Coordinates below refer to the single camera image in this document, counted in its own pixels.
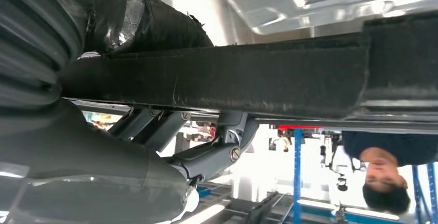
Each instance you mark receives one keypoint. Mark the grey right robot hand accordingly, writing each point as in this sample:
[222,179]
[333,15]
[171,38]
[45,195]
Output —
[85,167]

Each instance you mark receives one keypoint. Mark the blue metal shelf rack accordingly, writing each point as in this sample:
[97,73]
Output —
[297,167]

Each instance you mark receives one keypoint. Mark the blue wheeled shelf rack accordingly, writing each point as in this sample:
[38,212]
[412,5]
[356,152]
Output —
[432,195]

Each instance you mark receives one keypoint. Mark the person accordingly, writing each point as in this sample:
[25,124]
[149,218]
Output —
[379,167]

